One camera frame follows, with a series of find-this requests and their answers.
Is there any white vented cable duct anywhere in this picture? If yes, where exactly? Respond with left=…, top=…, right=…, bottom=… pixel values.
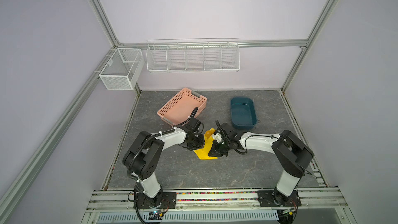
left=96, top=209, right=279, bottom=224

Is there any yellow plastic spoon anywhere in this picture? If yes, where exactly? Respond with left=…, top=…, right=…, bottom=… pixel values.
left=204, top=131, right=212, bottom=139

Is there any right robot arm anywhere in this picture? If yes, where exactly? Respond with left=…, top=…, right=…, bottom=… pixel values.
left=208, top=121, right=314, bottom=206

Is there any yellow paper napkin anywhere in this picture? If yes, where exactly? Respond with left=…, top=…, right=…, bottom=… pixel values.
left=194, top=128, right=218, bottom=160

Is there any teal plastic tray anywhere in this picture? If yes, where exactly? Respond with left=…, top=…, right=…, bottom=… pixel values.
left=230, top=97, right=257, bottom=130

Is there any white mesh wall box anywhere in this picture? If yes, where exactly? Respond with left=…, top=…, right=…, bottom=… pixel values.
left=99, top=48, right=145, bottom=91

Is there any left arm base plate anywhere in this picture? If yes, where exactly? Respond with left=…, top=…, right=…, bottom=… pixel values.
left=135, top=191, right=177, bottom=209

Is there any pink plastic basket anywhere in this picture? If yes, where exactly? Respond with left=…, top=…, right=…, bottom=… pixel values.
left=157, top=88, right=207, bottom=125

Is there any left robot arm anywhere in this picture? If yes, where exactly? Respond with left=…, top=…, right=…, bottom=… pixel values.
left=122, top=107, right=205, bottom=200

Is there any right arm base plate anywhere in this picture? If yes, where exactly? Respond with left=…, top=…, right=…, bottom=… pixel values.
left=257, top=190, right=302, bottom=207

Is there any white wire wall rack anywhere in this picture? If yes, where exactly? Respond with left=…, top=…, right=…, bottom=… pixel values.
left=147, top=38, right=240, bottom=73

